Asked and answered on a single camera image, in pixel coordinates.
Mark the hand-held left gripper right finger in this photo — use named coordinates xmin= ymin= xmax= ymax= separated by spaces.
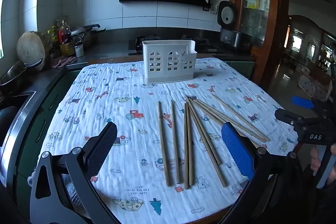
xmin=219 ymin=122 xmax=307 ymax=224

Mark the green bottle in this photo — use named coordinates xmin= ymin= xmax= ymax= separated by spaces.
xmin=50 ymin=26 xmax=59 ymax=43

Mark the pink cloth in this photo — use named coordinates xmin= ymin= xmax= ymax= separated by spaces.
xmin=50 ymin=55 xmax=77 ymax=68

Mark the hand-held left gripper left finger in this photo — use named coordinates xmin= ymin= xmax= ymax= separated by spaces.
xmin=30 ymin=122 xmax=121 ymax=224

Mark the white plastic utensil holder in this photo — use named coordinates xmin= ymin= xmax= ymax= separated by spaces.
xmin=142 ymin=40 xmax=196 ymax=83

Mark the amber oil bottle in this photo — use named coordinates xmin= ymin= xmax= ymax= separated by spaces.
xmin=58 ymin=20 xmax=75 ymax=57

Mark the black rice cooker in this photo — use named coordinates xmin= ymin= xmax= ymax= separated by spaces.
xmin=217 ymin=0 xmax=252 ymax=48

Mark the patterned play fence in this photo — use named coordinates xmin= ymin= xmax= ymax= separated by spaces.
xmin=298 ymin=73 xmax=332 ymax=102

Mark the round wooden cutting board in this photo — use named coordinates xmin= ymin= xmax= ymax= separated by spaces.
xmin=16 ymin=30 xmax=48 ymax=72

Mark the wooden glass-door cabinet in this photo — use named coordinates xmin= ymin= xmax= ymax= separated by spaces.
xmin=230 ymin=0 xmax=289 ymax=88

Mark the printed white blanket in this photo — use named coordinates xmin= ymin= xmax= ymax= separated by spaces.
xmin=45 ymin=57 xmax=300 ymax=224

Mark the person's right hand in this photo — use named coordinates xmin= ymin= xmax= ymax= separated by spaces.
xmin=310 ymin=144 xmax=336 ymax=182

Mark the metal pressure cooker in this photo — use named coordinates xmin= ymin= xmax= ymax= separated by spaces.
xmin=71 ymin=24 xmax=105 ymax=47

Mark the metal pan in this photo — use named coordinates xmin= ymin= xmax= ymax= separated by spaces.
xmin=0 ymin=57 xmax=44 ymax=88

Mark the person's right forearm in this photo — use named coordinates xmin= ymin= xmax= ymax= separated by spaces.
xmin=307 ymin=179 xmax=336 ymax=224

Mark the kitchen sink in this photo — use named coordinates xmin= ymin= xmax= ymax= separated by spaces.
xmin=0 ymin=93 xmax=34 ymax=151

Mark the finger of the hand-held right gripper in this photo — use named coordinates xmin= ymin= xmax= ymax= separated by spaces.
xmin=292 ymin=96 xmax=327 ymax=111
xmin=275 ymin=109 xmax=307 ymax=132

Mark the white jar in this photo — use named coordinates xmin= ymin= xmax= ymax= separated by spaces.
xmin=74 ymin=42 xmax=84 ymax=58

